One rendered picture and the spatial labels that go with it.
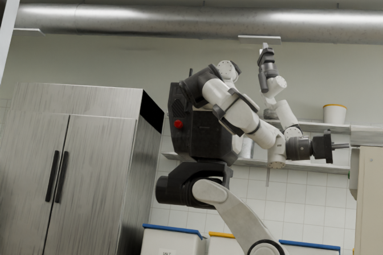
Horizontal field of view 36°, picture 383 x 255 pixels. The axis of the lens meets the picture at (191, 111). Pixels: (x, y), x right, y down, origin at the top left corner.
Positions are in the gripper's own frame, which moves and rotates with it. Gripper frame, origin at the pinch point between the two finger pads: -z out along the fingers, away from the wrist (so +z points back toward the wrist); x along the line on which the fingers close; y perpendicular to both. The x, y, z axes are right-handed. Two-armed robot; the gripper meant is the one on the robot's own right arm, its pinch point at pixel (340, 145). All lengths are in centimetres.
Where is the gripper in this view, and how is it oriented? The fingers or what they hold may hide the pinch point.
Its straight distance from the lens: 217.9
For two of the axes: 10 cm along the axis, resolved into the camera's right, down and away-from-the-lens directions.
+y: -2.5, -0.3, -9.7
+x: 0.7, 10.0, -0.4
